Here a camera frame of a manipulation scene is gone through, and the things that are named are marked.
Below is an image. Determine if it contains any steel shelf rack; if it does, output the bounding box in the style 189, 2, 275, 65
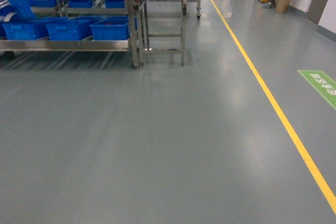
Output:
1, 0, 142, 67

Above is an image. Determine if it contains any blue bin with red parts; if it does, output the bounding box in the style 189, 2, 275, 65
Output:
90, 16, 131, 41

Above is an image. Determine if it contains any blue empty bin lower shelf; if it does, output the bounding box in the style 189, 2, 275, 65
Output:
46, 16, 103, 41

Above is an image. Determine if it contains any steel work table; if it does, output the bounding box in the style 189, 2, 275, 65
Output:
134, 0, 187, 66

